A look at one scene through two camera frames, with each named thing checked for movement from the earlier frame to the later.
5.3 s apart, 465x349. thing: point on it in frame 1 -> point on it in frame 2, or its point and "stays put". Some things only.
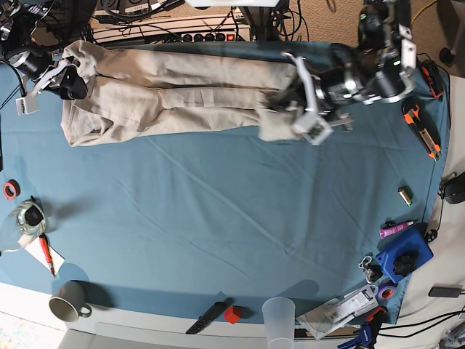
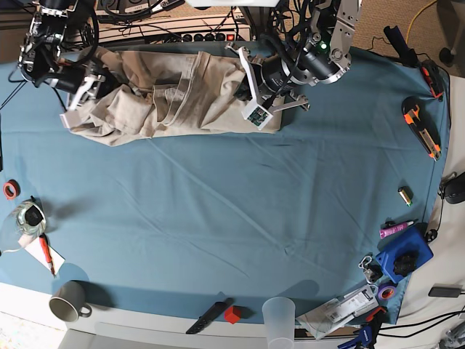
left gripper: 330,92 -> 272,84
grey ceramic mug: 67,301 stays put
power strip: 240,35 stays put
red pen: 43,240 stays put
